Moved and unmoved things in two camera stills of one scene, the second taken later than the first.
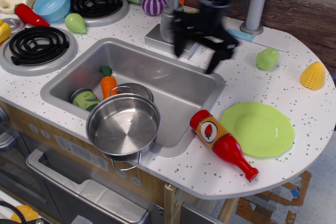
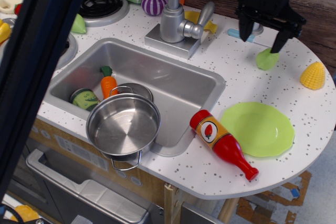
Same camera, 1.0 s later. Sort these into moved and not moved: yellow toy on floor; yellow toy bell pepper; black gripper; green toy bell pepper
Moved: black gripper
Not moved: green toy bell pepper; yellow toy bell pepper; yellow toy on floor
